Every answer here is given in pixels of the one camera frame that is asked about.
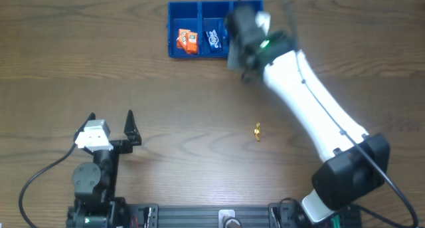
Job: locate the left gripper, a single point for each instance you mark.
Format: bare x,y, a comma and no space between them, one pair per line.
122,146

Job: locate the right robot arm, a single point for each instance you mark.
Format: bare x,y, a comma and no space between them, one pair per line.
308,98

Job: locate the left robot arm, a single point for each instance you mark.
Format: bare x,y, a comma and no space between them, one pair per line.
106,169

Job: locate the orange candy box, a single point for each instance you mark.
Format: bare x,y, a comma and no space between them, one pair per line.
180,44
183,35
192,43

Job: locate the blue tray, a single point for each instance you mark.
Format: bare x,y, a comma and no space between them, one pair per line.
186,10

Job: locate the gold wrapped candy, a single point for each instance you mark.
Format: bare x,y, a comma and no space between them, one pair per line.
257,131

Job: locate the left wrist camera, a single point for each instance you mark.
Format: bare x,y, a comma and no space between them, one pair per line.
94,135

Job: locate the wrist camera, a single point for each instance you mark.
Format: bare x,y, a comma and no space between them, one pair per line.
264,21
94,135

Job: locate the mounting rail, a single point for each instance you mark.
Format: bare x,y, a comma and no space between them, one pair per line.
192,216

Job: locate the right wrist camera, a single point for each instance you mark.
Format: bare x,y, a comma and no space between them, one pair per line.
264,21

